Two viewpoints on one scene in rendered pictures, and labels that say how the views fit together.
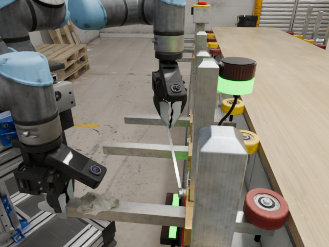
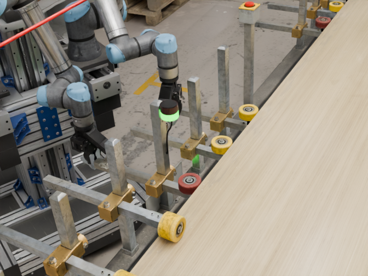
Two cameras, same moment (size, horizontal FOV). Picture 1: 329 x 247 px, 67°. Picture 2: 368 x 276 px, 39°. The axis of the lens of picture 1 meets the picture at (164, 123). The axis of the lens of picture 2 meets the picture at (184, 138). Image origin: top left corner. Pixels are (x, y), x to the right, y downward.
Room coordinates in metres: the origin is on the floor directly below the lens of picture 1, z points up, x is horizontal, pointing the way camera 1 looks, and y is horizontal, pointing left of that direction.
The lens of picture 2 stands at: (-0.90, -0.79, 2.05)
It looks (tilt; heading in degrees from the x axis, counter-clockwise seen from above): 35 degrees down; 25
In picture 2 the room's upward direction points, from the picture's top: 4 degrees counter-clockwise
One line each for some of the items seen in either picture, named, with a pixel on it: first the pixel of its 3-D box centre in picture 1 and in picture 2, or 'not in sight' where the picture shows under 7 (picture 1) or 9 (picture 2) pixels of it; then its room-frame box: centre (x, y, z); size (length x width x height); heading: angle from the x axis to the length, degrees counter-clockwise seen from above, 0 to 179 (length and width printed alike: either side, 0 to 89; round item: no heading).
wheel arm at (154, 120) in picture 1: (179, 121); (206, 117); (0.88, -0.06, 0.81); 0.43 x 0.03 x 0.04; 84
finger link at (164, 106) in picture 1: (162, 111); not in sight; (0.65, 0.01, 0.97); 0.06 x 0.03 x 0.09; 14
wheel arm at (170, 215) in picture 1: (166, 215); (143, 178); (0.38, 0.00, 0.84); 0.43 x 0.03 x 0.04; 84
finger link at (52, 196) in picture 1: (56, 194); (88, 153); (0.39, 0.22, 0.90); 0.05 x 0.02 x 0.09; 174
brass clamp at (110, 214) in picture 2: not in sight; (117, 201); (0.15, -0.04, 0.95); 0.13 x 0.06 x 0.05; 174
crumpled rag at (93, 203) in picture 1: (97, 200); (109, 161); (0.40, 0.14, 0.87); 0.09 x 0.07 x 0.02; 84
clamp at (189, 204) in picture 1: (198, 211); (161, 180); (0.39, -0.07, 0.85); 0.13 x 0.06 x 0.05; 174
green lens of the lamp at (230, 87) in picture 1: (234, 82); (169, 113); (0.41, -0.12, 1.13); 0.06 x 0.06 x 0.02
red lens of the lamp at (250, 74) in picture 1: (236, 67); (168, 107); (0.41, -0.12, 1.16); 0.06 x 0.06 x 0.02
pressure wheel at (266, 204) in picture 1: (261, 220); (190, 191); (0.36, -0.20, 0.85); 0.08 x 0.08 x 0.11
